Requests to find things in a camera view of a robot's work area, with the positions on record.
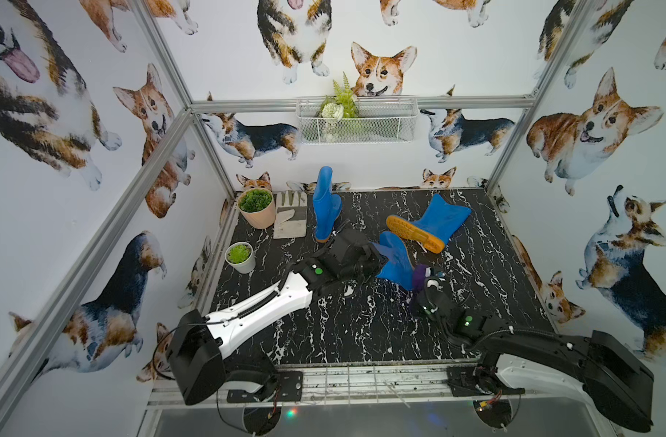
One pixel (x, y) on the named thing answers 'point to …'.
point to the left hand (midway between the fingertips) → (398, 256)
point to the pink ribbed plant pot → (262, 219)
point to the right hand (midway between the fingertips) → (411, 292)
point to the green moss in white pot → (239, 253)
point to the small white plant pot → (247, 266)
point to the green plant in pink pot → (255, 200)
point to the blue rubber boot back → (433, 226)
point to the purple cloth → (418, 277)
